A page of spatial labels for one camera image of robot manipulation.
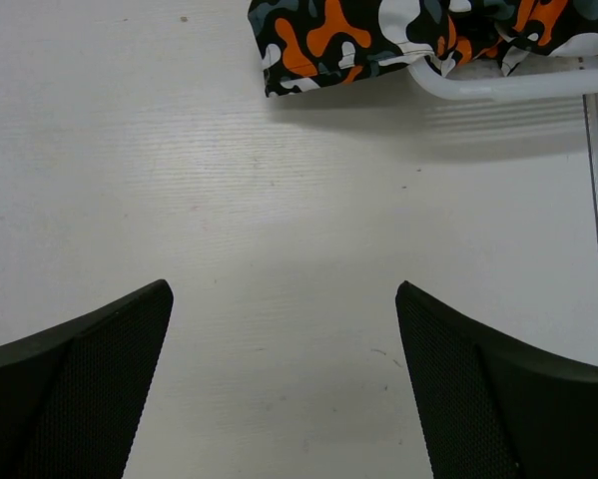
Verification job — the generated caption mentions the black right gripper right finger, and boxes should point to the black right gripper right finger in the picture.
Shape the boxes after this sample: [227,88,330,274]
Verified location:
[395,282,598,478]

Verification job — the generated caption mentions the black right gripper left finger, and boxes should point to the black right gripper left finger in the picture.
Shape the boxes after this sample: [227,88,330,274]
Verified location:
[0,279,174,478]

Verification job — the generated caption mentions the orange camouflage shorts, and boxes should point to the orange camouflage shorts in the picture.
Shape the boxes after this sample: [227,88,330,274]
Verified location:
[248,0,598,97]

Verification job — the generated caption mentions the white perforated plastic basket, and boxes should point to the white perforated plastic basket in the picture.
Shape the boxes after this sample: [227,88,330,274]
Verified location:
[408,56,598,102]

